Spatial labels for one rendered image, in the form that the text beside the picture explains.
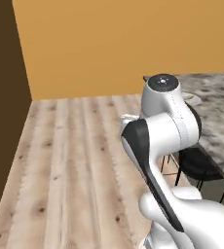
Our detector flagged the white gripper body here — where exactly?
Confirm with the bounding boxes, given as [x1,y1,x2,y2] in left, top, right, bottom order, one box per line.
[118,113,141,136]

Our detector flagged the pale grey plate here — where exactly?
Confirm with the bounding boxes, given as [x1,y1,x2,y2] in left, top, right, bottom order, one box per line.
[181,91,203,107]

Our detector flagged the black stool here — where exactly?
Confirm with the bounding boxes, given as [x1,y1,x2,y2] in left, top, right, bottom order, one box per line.
[160,153,180,177]
[174,146,224,204]

